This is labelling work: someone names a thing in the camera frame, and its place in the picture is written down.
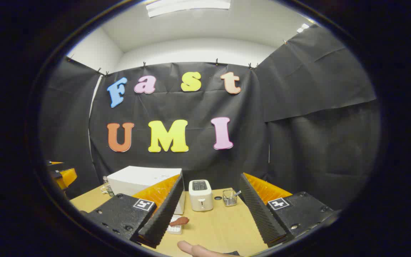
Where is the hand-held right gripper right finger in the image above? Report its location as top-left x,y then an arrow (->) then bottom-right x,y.
239,172 -> 336,247

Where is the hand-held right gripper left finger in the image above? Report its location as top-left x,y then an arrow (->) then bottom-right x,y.
81,174 -> 185,249

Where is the brown chicken drumstick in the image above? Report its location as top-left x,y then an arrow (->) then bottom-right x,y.
169,216 -> 190,227

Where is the white microwave oven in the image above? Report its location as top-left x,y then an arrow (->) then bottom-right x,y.
107,166 -> 186,215

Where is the small white ribbed tray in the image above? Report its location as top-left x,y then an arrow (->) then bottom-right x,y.
166,214 -> 183,235

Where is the clear glass cup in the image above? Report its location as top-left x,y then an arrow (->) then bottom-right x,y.
223,189 -> 237,207

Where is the white toaster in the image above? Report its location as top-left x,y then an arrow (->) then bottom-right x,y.
189,180 -> 214,212

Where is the clear plastic bottle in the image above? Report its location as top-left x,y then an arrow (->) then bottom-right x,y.
103,176 -> 115,197

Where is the black backdrop cloth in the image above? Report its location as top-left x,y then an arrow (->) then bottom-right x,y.
40,25 -> 381,211

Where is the long ceiling light panel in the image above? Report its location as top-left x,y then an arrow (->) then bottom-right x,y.
146,0 -> 232,18

